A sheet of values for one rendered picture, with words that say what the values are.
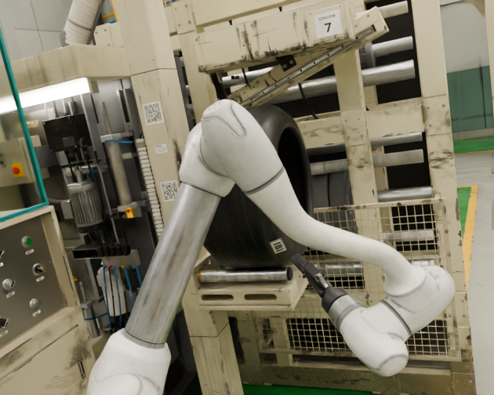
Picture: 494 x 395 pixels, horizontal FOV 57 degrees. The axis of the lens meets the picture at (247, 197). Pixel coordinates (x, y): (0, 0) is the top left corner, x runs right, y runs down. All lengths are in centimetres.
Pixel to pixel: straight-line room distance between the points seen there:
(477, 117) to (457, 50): 142
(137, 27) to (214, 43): 31
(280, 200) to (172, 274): 30
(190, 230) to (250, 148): 26
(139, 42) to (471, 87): 931
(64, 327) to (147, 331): 67
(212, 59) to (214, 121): 99
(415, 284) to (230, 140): 54
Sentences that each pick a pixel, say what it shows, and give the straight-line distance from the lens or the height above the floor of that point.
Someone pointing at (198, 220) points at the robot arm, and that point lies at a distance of 104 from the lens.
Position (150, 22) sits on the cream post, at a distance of 172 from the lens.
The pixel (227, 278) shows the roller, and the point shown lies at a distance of 164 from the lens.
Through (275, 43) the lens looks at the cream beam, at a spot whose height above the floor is 168.
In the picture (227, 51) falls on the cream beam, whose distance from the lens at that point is 185.
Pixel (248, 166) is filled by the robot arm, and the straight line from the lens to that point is 89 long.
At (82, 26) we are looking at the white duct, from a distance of 226.
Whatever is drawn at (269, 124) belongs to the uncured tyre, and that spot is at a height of 141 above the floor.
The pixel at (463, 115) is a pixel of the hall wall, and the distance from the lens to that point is 1065.
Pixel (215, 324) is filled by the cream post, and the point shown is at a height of 67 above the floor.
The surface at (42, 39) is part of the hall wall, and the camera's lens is 1349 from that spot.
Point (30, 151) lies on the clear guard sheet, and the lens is 168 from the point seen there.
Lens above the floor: 147
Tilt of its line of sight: 11 degrees down
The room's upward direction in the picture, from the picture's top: 11 degrees counter-clockwise
